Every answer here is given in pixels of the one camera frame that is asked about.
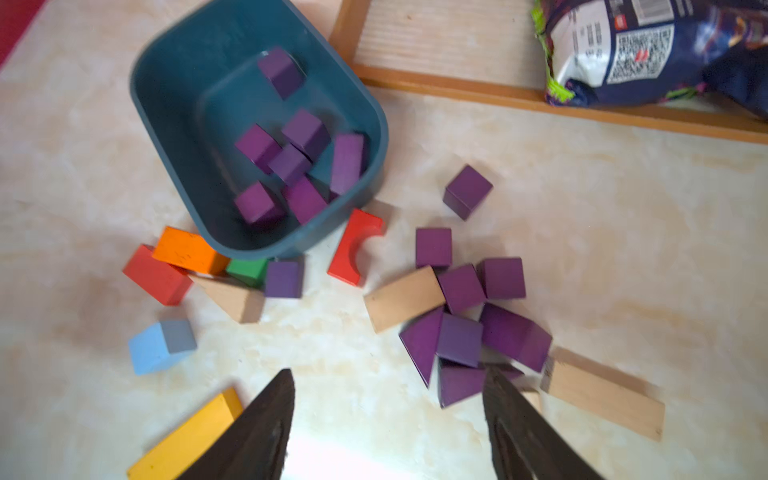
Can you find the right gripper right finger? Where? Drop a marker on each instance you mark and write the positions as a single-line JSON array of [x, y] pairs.
[[523, 444]]

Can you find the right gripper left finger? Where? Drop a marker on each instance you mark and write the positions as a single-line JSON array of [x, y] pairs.
[[255, 445]]

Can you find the purple cube pile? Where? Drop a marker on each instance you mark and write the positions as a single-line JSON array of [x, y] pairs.
[[502, 278], [433, 247], [461, 288], [460, 340]]

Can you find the teal plastic storage bin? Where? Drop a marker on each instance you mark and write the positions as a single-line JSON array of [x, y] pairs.
[[197, 89]]

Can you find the purple long block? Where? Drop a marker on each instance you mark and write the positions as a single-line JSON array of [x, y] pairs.
[[282, 72]]

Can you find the natural wood long block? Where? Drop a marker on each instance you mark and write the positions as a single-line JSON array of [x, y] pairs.
[[534, 399]]

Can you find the yellow long block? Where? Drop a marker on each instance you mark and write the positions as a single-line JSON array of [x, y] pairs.
[[185, 445]]

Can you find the purple triangle block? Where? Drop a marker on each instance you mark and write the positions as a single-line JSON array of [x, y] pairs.
[[458, 382]]

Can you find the purple prism block right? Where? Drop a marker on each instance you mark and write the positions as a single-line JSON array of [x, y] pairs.
[[515, 336]]

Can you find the natural wood flat block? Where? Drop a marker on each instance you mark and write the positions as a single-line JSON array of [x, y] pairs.
[[604, 391]]

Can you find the light blue block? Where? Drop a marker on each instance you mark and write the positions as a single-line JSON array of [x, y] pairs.
[[161, 346]]

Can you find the natural wood triangle block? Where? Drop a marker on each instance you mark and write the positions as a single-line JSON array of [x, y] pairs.
[[241, 303]]

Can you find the purple wedge block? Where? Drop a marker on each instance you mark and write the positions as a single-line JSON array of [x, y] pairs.
[[420, 338]]

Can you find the green block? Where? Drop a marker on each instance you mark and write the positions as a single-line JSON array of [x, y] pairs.
[[250, 272]]

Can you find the natural wood short block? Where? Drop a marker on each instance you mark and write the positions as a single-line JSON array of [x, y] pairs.
[[405, 299]]

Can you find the red arch block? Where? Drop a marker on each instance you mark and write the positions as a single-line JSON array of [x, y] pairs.
[[360, 227]]

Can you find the orange block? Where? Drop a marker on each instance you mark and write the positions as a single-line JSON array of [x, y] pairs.
[[189, 251]]

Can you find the purple cube pile top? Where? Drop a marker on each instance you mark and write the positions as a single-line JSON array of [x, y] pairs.
[[433, 247]]

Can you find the lone purple cube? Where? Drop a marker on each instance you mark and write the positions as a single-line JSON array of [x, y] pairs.
[[466, 192]]

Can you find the wooden three-tier shelf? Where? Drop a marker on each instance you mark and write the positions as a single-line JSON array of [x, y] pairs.
[[487, 52]]

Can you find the purple snack bag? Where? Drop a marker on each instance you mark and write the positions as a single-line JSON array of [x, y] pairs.
[[628, 53]]

